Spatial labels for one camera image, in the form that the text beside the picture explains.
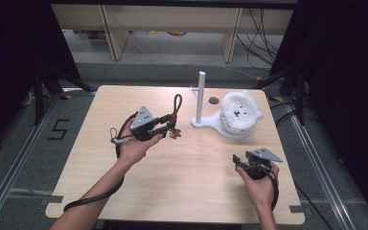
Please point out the black metal stand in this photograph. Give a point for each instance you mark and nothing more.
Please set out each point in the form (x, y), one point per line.
(298, 96)
(40, 96)

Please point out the small dark round disc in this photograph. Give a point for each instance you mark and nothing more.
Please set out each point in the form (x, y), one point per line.
(213, 100)

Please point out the dark curtain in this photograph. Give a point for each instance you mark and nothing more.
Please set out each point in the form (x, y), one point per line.
(348, 80)
(9, 64)

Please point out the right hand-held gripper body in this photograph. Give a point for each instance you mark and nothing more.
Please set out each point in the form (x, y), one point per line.
(258, 167)

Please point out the white stand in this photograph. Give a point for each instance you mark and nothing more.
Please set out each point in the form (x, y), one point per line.
(201, 96)

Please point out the light wooden shelf unit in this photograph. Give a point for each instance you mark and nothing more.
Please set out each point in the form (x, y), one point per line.
(172, 16)

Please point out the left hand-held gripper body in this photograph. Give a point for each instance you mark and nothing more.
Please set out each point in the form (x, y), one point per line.
(143, 120)

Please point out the person's right hand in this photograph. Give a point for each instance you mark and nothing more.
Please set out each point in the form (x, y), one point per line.
(260, 190)

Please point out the aluminium floor rail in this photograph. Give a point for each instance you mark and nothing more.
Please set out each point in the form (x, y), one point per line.
(319, 172)
(16, 166)

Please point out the person's left hand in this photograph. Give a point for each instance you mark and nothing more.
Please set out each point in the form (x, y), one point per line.
(134, 150)

